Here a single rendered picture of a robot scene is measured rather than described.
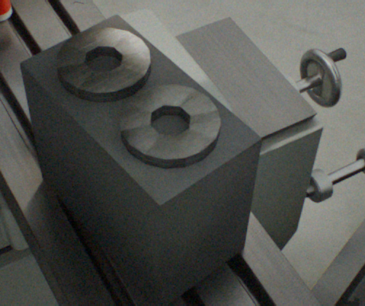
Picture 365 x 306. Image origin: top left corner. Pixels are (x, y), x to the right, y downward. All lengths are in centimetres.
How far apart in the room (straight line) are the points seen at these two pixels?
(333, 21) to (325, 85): 118
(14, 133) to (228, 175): 35
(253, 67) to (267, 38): 120
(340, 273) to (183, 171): 87
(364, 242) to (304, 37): 113
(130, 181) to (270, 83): 66
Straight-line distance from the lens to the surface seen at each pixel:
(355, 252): 151
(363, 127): 227
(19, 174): 89
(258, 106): 123
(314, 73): 144
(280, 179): 129
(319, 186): 139
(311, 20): 258
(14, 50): 104
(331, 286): 146
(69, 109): 69
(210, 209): 69
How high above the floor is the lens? 164
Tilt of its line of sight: 51 degrees down
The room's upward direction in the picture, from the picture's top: 2 degrees clockwise
